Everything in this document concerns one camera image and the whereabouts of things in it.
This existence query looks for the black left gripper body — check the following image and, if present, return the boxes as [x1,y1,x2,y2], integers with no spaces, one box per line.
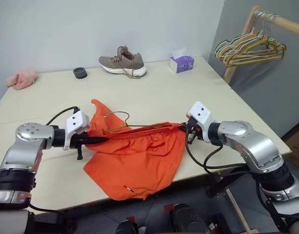
[70,132,90,161]

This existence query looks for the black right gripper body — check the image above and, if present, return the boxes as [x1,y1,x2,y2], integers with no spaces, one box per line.
[187,117,203,145]

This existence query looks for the olive green wire hanger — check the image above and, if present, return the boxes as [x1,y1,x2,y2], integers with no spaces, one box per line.
[102,111,173,134]

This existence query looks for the orange shorts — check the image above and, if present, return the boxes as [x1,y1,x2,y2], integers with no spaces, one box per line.
[83,98,189,202]

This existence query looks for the black table leg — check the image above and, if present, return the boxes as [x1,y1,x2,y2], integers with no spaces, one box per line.
[206,167,250,198]

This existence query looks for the purple and white tissue box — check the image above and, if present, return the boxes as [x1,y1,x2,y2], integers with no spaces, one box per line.
[169,48,195,74]

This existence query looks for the taupe sneaker with white sole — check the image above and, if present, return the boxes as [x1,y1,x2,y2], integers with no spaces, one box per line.
[98,45,148,79]

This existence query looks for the pink fluffy cloth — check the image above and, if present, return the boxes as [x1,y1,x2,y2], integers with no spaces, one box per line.
[5,69,38,91]

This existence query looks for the dark rounded shape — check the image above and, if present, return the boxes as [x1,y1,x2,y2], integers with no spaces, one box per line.
[114,218,141,234]
[172,203,209,234]

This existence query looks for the light wooden bar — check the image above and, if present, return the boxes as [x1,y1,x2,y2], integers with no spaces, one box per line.
[225,188,255,234]

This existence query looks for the brown cardboard box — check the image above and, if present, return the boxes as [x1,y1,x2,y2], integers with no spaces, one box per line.
[284,132,299,169]

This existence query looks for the wooden clothes rack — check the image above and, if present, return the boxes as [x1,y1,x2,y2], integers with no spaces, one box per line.
[224,5,299,83]

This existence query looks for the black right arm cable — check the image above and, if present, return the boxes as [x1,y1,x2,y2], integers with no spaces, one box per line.
[185,129,249,176]

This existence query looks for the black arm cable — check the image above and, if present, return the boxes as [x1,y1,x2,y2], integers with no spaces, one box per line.
[185,129,249,176]
[45,106,81,127]

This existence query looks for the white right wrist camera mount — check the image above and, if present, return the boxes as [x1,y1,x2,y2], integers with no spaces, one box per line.
[186,101,217,143]

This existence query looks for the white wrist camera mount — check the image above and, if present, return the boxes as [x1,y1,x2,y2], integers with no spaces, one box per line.
[63,111,92,151]
[186,101,217,143]

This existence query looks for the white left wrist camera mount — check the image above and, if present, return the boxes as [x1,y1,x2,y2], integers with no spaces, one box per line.
[63,111,92,151]

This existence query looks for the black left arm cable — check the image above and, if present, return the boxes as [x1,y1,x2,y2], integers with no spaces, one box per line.
[45,106,81,127]

